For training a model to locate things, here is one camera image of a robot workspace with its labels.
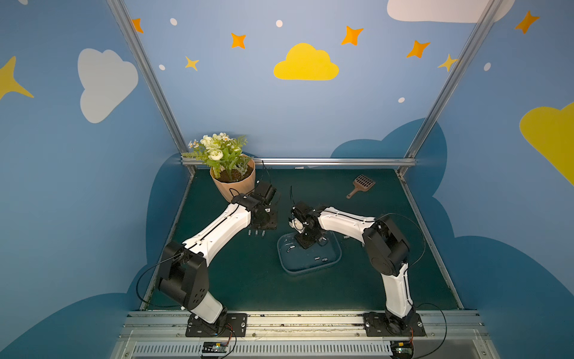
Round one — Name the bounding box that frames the teal plastic storage box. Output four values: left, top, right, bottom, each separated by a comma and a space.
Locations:
277, 232, 342, 275

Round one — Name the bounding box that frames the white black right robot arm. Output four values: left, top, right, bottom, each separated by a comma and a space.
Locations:
289, 202, 415, 325

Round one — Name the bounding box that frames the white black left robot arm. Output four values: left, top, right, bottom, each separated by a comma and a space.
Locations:
156, 181, 277, 327

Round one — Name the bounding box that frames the terracotta ribbed flower pot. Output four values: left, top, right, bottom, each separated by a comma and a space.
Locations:
210, 159, 256, 203

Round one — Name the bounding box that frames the brown grid brush tool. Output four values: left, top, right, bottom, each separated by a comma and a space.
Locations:
346, 175, 376, 199

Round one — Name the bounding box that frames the artificial white flower plant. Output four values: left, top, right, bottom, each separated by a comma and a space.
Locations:
182, 133, 253, 182

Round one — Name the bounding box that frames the left green circuit board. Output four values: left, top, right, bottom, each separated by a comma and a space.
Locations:
201, 342, 228, 355

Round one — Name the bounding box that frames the green circuit board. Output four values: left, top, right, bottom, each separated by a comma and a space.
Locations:
390, 341, 414, 359
201, 342, 228, 355

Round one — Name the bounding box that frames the right green circuit board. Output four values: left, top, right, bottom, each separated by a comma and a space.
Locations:
390, 341, 414, 359

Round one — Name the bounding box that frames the aluminium back frame rail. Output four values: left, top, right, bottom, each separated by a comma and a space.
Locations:
254, 157, 416, 168

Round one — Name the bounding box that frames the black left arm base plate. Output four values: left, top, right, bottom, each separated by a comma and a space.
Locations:
185, 313, 248, 337

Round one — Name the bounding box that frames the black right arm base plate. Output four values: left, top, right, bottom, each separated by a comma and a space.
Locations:
363, 310, 426, 337

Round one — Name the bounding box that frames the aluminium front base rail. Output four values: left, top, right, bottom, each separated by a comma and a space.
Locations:
111, 310, 499, 358

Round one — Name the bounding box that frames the aluminium left corner post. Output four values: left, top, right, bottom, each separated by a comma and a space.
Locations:
107, 0, 188, 154

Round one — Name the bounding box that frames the aluminium corner post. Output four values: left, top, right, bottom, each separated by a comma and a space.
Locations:
397, 1, 514, 179
107, 0, 188, 154

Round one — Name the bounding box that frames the aluminium right corner post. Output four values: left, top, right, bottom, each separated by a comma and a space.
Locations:
397, 1, 514, 179

